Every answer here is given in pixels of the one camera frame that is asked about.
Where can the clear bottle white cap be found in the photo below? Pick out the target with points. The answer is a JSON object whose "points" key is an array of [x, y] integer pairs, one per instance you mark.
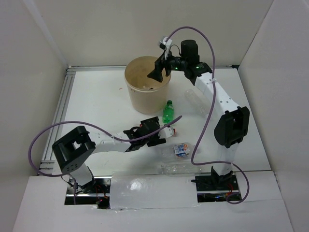
{"points": [[196, 102]]}

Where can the crushed clear bottle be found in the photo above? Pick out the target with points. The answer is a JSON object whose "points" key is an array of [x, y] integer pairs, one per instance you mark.
{"points": [[180, 169]]}

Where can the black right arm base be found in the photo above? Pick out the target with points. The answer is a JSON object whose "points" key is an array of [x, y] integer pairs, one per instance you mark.
{"points": [[216, 188]]}

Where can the green plastic bottle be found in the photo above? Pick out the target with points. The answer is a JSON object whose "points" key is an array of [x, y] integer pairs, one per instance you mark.
{"points": [[168, 112]]}

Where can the clear bottle blue label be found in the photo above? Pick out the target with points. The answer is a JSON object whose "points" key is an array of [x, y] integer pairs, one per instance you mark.
{"points": [[177, 153]]}

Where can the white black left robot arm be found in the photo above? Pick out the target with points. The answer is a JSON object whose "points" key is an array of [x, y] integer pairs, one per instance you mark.
{"points": [[74, 148]]}

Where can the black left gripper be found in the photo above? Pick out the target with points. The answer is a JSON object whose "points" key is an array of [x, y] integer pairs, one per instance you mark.
{"points": [[156, 140]]}

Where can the long red label bottle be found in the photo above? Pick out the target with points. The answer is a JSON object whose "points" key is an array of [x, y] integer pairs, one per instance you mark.
{"points": [[164, 133]]}

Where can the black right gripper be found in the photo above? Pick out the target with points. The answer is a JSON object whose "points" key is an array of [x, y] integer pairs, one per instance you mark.
{"points": [[160, 63]]}

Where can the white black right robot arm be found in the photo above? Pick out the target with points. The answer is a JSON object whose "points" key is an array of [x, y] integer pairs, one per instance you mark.
{"points": [[233, 120]]}

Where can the white foil cover sheet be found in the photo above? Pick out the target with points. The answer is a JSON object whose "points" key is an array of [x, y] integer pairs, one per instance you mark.
{"points": [[158, 191]]}

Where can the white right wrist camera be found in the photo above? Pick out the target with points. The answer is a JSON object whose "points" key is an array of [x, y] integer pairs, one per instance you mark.
{"points": [[165, 43]]}

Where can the beige plastic bin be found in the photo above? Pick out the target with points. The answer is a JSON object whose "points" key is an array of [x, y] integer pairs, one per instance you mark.
{"points": [[146, 102]]}

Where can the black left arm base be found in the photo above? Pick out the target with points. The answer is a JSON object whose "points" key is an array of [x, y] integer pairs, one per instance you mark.
{"points": [[96, 193]]}

